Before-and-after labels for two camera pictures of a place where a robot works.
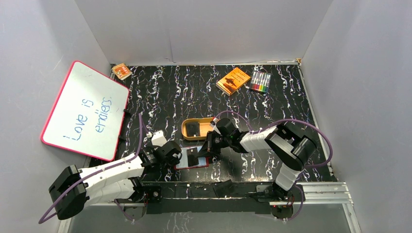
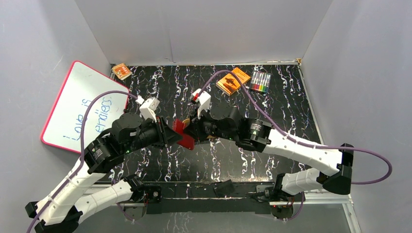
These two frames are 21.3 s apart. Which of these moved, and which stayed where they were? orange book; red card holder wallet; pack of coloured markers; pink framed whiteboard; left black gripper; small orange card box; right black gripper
Moved: red card holder wallet; right black gripper; left black gripper
Stayed: orange book; small orange card box; pack of coloured markers; pink framed whiteboard
